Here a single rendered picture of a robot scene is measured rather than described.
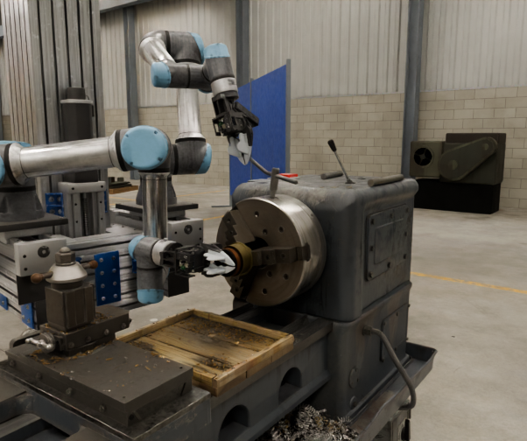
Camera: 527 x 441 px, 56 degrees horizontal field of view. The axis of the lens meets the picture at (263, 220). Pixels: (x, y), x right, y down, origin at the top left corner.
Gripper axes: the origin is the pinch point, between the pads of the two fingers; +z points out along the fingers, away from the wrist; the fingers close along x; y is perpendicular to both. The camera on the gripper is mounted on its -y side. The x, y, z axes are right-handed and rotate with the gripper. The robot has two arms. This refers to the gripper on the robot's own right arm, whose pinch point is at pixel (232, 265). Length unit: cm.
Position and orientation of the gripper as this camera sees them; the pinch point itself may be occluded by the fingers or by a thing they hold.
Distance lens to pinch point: 128.7
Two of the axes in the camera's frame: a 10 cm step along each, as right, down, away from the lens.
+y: -6.0, 1.2, -7.9
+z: 8.0, 1.1, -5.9
